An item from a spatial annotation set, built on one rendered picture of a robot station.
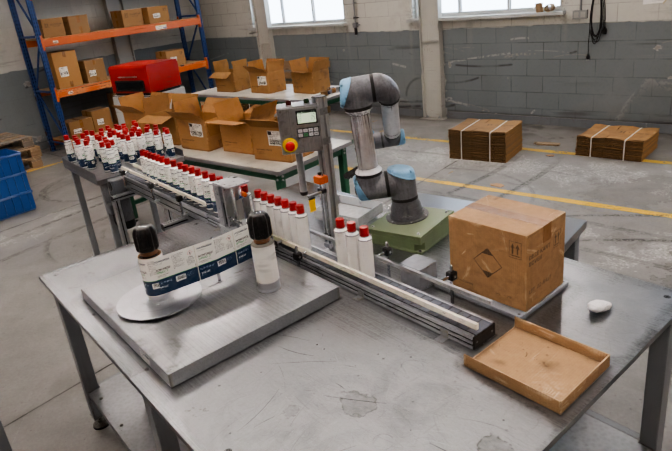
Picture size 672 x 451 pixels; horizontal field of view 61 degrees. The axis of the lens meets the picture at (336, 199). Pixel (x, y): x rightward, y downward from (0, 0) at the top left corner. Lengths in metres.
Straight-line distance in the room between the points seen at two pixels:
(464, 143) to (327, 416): 4.94
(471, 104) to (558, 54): 1.31
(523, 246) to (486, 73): 6.07
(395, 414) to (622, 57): 6.08
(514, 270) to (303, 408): 0.79
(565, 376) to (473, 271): 0.49
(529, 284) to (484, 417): 0.52
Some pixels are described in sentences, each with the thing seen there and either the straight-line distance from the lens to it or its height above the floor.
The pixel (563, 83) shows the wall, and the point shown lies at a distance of 7.49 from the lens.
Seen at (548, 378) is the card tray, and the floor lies 0.83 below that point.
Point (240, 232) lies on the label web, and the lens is 2.26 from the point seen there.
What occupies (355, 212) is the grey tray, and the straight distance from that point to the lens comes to 2.80.
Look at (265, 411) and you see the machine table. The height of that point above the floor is 0.83.
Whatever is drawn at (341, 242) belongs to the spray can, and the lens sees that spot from 2.15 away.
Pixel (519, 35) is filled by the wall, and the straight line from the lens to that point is 7.60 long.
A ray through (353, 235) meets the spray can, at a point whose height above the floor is 1.04.
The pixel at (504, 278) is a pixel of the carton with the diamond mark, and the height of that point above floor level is 0.95.
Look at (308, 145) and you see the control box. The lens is 2.29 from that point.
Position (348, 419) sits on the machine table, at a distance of 1.62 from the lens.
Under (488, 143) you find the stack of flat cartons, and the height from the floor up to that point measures 0.19.
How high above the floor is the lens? 1.90
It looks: 20 degrees down
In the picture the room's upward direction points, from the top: 6 degrees counter-clockwise
